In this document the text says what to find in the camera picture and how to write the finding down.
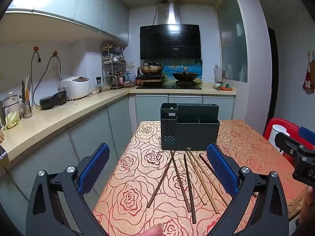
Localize metal spice rack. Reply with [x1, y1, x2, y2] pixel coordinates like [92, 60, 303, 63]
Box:
[102, 45, 127, 90]

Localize hanging red cloth bag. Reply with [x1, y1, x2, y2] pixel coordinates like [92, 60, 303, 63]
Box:
[302, 51, 315, 95]

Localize pale green cabinets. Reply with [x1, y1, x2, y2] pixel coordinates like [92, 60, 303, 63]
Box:
[0, 94, 237, 236]
[5, 0, 130, 46]

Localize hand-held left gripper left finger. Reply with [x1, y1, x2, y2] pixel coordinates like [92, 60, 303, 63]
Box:
[26, 143, 110, 236]

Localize black glass cooktop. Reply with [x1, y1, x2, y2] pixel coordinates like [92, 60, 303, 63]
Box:
[136, 85, 202, 90]

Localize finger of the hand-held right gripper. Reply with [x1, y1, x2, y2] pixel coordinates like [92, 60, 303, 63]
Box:
[299, 126, 315, 150]
[274, 132, 309, 156]

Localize black round countertop appliance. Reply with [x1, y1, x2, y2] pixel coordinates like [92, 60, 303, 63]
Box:
[39, 90, 67, 110]

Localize white rice cooker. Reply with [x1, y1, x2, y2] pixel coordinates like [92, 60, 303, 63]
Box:
[61, 76, 91, 100]

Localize person's right hand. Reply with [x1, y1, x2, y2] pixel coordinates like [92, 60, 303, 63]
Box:
[302, 185, 315, 218]

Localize light wooden chopstick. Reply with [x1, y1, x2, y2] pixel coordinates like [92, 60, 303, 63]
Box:
[179, 158, 207, 205]
[185, 151, 219, 214]
[190, 151, 229, 206]

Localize black glass range hood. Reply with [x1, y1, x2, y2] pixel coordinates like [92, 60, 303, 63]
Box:
[140, 0, 202, 61]

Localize white thermos bottle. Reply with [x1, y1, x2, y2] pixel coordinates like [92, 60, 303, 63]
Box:
[268, 124, 290, 149]

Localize dark wooden chopstick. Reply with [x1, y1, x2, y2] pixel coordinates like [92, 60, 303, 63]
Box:
[198, 154, 216, 177]
[202, 153, 214, 169]
[147, 151, 176, 208]
[170, 152, 192, 212]
[183, 154, 196, 224]

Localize black wok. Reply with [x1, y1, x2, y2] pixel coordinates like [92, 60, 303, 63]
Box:
[172, 71, 199, 82]

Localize rose patterned tablecloth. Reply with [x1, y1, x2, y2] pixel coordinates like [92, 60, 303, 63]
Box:
[92, 120, 308, 236]

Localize beige kitchen countertop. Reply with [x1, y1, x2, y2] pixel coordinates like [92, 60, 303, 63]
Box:
[0, 86, 237, 171]

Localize jar of kitchen utensils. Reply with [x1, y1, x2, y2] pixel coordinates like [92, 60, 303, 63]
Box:
[19, 75, 33, 119]

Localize blue tile backsplash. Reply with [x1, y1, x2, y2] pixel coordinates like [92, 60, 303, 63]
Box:
[162, 59, 203, 79]

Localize black portable stove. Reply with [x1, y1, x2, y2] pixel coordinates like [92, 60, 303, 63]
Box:
[136, 74, 164, 87]

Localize red plastic chair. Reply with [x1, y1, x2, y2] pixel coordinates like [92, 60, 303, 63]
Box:
[263, 118, 315, 168]

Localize black cable with plug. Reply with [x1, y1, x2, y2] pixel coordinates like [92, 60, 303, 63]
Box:
[30, 50, 42, 108]

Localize dark green utensil holder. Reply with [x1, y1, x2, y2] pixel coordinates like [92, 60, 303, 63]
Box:
[160, 102, 220, 151]

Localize black looped cable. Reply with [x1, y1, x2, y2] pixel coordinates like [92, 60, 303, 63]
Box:
[34, 54, 62, 107]

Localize pale green cabbage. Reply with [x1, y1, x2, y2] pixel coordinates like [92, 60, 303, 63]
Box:
[3, 112, 22, 130]

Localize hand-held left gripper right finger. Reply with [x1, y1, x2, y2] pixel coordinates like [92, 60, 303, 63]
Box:
[206, 144, 289, 236]

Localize person's left hand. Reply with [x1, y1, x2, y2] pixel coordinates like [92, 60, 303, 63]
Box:
[141, 224, 163, 236]

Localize golden frying pan with lid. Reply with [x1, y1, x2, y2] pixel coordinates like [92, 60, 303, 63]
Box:
[138, 63, 165, 74]

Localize pale green upper cabinets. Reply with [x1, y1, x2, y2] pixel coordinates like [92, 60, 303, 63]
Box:
[5, 0, 130, 46]

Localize white paper towel roll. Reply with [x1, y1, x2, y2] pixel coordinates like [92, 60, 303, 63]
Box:
[214, 65, 223, 84]

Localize frosted glass partition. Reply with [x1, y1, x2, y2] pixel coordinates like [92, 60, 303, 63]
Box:
[217, 0, 248, 83]

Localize grey electric kettle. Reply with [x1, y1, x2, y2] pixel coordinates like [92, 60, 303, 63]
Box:
[2, 92, 21, 122]

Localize pale green lower cabinets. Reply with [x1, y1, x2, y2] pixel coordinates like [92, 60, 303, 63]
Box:
[0, 94, 237, 236]

